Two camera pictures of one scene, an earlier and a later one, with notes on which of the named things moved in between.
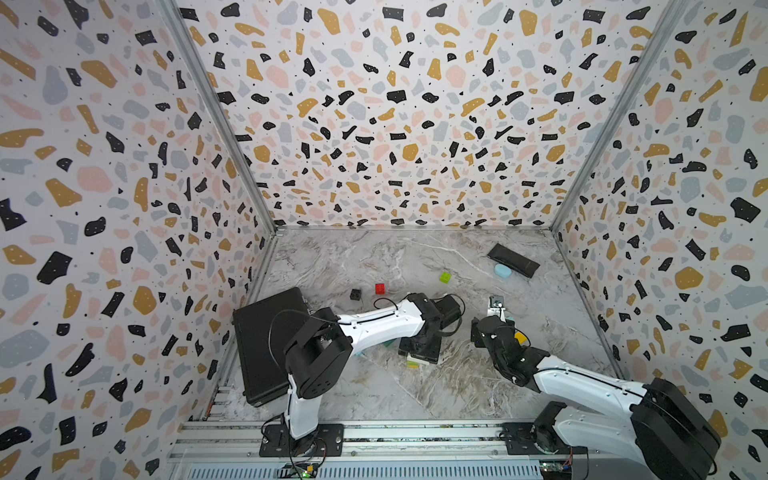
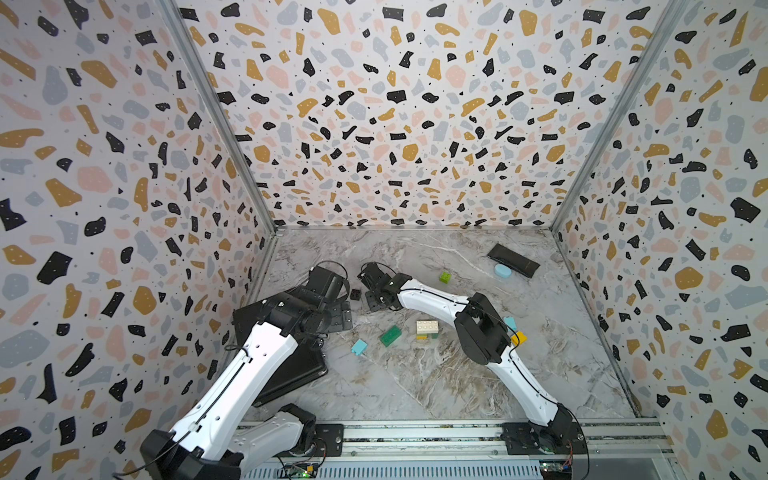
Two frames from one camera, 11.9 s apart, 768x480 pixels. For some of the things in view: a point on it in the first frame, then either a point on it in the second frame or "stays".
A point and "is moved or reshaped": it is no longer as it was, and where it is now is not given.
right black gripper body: x=477 y=340 → x=372 y=301
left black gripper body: x=426 y=352 → x=336 y=318
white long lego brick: x=419 y=361 is moved or reshaped
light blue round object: x=502 y=270 stays
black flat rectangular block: x=513 y=260 stays
